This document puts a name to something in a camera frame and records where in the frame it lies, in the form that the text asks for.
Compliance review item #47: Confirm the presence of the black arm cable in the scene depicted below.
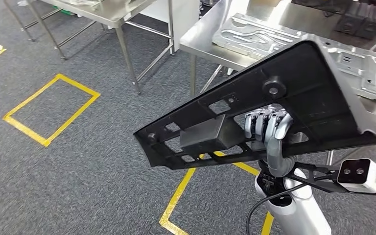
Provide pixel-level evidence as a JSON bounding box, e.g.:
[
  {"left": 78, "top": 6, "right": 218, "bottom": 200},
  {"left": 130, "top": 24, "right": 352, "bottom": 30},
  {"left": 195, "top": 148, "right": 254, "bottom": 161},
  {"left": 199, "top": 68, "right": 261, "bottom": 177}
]
[{"left": 245, "top": 183, "right": 307, "bottom": 235}]

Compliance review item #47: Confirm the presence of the black equipment case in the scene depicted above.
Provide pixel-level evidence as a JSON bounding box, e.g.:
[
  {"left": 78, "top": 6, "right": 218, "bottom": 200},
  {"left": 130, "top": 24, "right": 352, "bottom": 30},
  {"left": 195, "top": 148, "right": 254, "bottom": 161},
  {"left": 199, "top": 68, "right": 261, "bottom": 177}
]
[{"left": 291, "top": 0, "right": 357, "bottom": 18}]

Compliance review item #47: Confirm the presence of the white cabinet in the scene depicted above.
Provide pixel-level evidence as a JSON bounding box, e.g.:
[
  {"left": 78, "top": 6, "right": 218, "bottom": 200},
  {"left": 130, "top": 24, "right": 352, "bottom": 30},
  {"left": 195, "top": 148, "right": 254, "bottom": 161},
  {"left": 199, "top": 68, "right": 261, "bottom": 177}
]
[{"left": 141, "top": 0, "right": 202, "bottom": 52}]

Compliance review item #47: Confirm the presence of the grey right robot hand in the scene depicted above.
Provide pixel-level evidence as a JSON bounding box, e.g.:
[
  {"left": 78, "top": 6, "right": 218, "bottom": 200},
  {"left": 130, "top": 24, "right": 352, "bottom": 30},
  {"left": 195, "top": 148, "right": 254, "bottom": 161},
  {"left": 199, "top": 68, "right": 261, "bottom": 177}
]
[{"left": 243, "top": 106, "right": 294, "bottom": 160}]

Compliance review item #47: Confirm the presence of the large black plastic panel part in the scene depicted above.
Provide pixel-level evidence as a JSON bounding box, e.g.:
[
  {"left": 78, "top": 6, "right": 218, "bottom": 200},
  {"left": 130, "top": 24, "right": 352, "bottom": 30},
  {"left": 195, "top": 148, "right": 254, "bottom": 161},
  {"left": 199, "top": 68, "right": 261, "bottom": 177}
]
[{"left": 133, "top": 34, "right": 376, "bottom": 171}]

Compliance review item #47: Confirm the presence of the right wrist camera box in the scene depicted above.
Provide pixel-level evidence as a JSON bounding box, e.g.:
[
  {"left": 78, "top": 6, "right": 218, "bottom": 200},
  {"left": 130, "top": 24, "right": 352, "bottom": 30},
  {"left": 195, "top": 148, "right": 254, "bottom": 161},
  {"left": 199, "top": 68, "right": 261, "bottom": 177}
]
[{"left": 336, "top": 158, "right": 376, "bottom": 195}]

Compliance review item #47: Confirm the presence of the stainless steel workbench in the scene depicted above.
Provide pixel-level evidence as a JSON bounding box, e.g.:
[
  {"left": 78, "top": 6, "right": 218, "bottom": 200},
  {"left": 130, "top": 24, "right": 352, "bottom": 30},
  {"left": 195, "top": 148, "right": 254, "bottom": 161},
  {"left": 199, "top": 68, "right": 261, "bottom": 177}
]
[{"left": 179, "top": 0, "right": 376, "bottom": 166}]

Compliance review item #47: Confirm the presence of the black battery box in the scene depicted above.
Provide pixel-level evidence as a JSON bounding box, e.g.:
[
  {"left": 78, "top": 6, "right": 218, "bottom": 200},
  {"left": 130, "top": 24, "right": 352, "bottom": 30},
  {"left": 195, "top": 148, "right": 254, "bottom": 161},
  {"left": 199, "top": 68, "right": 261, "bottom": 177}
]
[
  {"left": 356, "top": 6, "right": 376, "bottom": 41},
  {"left": 334, "top": 4, "right": 365, "bottom": 35}
]

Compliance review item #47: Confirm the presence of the stamped silver metal plate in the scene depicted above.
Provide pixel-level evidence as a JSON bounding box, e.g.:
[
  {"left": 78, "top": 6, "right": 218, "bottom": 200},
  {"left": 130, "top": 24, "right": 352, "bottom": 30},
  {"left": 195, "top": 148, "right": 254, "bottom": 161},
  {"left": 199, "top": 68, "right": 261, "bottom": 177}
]
[{"left": 212, "top": 13, "right": 376, "bottom": 101}]

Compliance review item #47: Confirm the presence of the stainless steel table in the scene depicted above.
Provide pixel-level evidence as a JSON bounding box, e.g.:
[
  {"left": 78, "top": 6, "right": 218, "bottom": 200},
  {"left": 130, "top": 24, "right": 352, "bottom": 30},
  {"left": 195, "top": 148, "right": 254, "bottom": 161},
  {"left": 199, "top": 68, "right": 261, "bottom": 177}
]
[{"left": 0, "top": 0, "right": 176, "bottom": 95}]

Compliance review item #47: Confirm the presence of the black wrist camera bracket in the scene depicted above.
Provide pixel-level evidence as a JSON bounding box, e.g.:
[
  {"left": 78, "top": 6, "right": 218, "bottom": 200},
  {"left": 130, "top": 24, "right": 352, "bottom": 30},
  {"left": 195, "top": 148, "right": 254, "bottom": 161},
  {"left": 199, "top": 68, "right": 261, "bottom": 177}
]
[{"left": 258, "top": 160, "right": 348, "bottom": 194}]

